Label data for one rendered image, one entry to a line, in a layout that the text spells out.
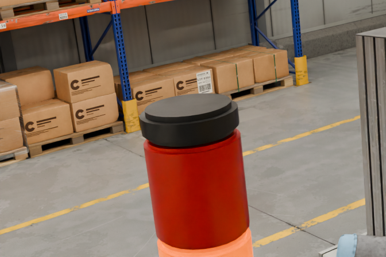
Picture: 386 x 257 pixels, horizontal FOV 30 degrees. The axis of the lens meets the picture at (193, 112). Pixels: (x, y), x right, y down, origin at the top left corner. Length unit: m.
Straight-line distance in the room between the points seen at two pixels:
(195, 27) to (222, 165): 10.45
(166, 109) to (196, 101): 0.02
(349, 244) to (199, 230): 1.51
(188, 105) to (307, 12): 11.69
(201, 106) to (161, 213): 0.06
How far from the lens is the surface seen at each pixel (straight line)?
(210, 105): 0.36
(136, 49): 10.33
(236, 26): 11.20
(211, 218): 0.36
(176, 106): 0.36
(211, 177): 0.35
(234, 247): 0.37
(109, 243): 5.91
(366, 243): 1.86
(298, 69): 10.17
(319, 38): 12.07
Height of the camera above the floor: 2.43
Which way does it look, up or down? 15 degrees down
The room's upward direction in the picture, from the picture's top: 7 degrees counter-clockwise
